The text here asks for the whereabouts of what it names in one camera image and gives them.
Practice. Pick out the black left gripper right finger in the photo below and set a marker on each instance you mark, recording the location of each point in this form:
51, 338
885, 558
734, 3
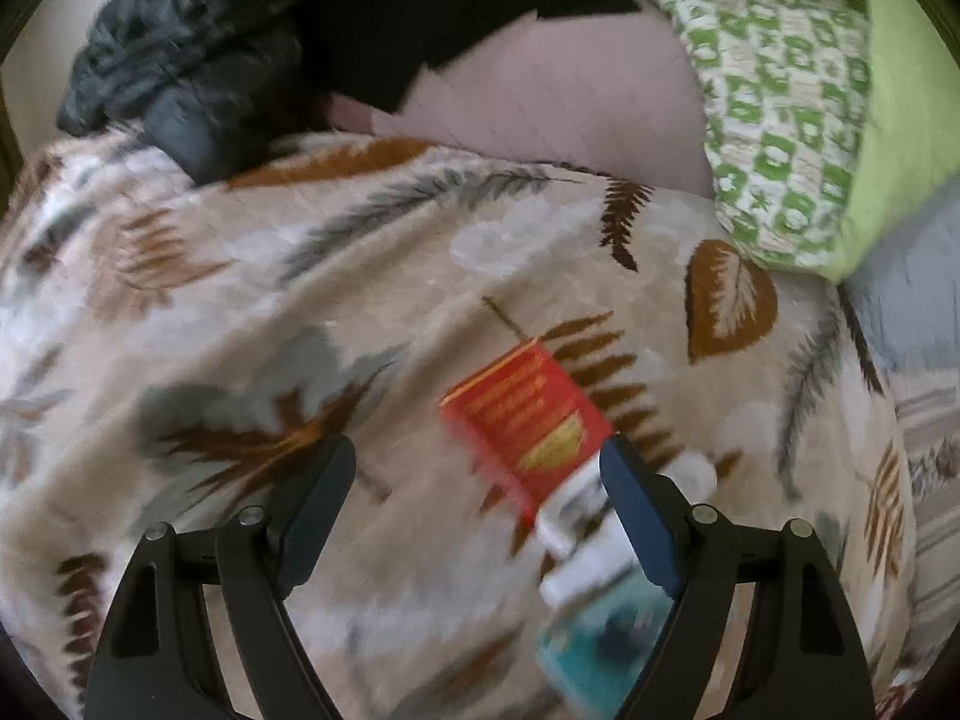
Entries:
799, 655

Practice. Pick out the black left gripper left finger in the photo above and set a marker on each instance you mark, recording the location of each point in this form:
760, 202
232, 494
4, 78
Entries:
157, 655

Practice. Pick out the teal small box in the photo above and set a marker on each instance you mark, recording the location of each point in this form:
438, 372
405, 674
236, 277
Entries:
594, 656

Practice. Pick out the white red tube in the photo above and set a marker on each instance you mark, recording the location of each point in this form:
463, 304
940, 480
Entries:
578, 528

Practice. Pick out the striped floral pillow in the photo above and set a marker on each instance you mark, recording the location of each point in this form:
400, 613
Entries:
926, 403

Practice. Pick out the leaf patterned bed quilt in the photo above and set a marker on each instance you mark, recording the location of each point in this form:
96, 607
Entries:
171, 352

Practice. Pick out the grey blue pillow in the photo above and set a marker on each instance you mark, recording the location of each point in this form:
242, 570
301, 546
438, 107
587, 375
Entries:
905, 292

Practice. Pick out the green patterned blanket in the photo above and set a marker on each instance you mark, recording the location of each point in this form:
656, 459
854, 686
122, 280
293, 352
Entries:
827, 121

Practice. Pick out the pink bed sheet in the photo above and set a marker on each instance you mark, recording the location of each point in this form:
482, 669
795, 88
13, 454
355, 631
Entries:
610, 93

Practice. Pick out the black puffy jacket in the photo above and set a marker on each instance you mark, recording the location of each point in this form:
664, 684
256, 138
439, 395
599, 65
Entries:
212, 83

